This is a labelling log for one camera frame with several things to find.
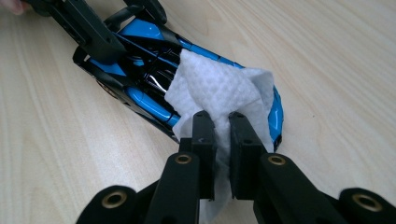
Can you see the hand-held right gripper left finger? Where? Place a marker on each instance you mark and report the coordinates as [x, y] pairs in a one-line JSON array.
[[205, 149]]

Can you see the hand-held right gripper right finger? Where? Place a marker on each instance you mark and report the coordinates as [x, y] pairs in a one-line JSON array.
[[244, 155]]

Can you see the white wet wipe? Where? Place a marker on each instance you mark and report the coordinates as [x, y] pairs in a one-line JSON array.
[[211, 87]]

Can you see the blue toy car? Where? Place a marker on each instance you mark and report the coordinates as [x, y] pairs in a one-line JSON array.
[[149, 105]]

